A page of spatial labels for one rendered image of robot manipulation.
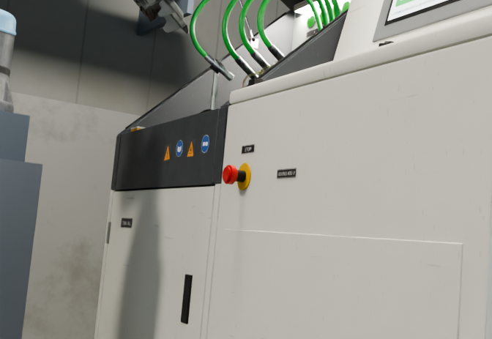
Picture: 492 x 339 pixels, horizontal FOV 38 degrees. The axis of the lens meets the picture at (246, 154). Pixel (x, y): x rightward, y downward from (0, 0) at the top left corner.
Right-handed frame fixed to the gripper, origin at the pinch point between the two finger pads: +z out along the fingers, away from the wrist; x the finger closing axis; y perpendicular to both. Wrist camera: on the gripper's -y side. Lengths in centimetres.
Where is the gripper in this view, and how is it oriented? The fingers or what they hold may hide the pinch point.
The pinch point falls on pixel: (185, 22)
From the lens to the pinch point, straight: 204.9
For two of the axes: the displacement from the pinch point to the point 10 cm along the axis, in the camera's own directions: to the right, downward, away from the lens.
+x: -1.0, -3.4, -9.3
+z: 5.9, 7.3, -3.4
